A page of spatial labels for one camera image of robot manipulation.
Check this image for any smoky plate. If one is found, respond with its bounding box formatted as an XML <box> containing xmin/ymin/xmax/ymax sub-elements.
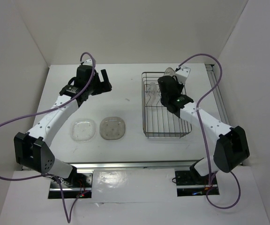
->
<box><xmin>99</xmin><ymin>117</ymin><xmax>126</xmax><ymax>141</ymax></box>
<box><xmin>164</xmin><ymin>67</ymin><xmax>175</xmax><ymax>77</ymax></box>

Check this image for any clear plate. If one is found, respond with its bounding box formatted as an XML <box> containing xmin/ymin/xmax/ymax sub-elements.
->
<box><xmin>70</xmin><ymin>119</ymin><xmax>96</xmax><ymax>143</ymax></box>
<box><xmin>145</xmin><ymin>82</ymin><xmax>159</xmax><ymax>107</ymax></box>

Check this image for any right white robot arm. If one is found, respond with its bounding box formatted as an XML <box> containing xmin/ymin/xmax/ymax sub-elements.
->
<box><xmin>157</xmin><ymin>75</ymin><xmax>250</xmax><ymax>184</ymax></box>

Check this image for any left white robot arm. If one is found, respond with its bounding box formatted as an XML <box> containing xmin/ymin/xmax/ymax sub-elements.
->
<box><xmin>14</xmin><ymin>65</ymin><xmax>112</xmax><ymax>187</ymax></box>

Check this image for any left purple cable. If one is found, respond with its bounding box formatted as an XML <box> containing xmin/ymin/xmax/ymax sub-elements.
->
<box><xmin>0</xmin><ymin>52</ymin><xmax>96</xmax><ymax>223</ymax></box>

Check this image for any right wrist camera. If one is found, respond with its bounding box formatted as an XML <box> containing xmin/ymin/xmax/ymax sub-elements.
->
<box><xmin>174</xmin><ymin>66</ymin><xmax>191</xmax><ymax>85</ymax></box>

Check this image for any metal wire dish rack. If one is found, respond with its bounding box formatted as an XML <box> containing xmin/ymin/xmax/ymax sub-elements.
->
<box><xmin>142</xmin><ymin>72</ymin><xmax>192</xmax><ymax>139</ymax></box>

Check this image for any aluminium front rail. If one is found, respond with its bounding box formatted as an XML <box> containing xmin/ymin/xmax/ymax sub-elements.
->
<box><xmin>71</xmin><ymin>160</ymin><xmax>197</xmax><ymax>170</ymax></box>

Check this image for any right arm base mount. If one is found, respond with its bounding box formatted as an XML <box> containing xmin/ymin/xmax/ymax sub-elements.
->
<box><xmin>172</xmin><ymin>170</ymin><xmax>219</xmax><ymax>197</ymax></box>

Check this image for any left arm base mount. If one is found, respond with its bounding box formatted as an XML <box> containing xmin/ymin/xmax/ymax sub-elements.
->
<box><xmin>48</xmin><ymin>172</ymin><xmax>93</xmax><ymax>199</ymax></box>

